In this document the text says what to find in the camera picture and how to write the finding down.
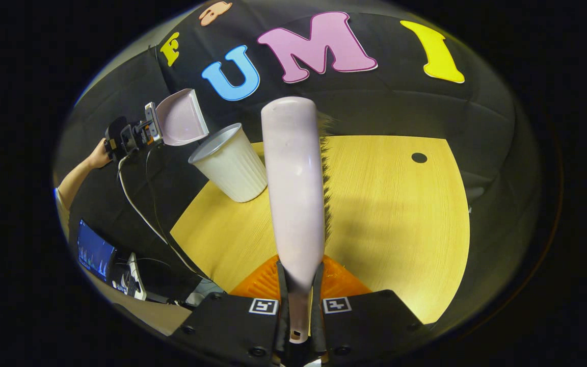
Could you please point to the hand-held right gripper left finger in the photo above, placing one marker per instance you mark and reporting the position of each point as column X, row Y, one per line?
column 232, row 326

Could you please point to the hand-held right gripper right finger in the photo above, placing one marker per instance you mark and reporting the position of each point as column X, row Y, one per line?
column 365, row 326

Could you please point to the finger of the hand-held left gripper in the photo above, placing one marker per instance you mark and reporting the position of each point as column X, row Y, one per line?
column 152, row 122

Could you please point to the small lilac dustpan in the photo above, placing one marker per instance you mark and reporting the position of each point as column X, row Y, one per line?
column 181, row 120

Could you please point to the white ribbed garbage bin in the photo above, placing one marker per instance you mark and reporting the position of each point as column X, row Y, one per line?
column 232, row 168

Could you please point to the small lilac broom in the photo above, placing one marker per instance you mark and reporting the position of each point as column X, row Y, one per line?
column 293, row 193

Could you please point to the white electronic device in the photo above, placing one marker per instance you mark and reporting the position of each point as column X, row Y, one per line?
column 134, row 278

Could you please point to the dark monitor screen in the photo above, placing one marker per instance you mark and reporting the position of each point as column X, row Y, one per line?
column 95, row 252

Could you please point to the black round desk grommet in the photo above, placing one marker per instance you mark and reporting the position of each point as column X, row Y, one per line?
column 419, row 157

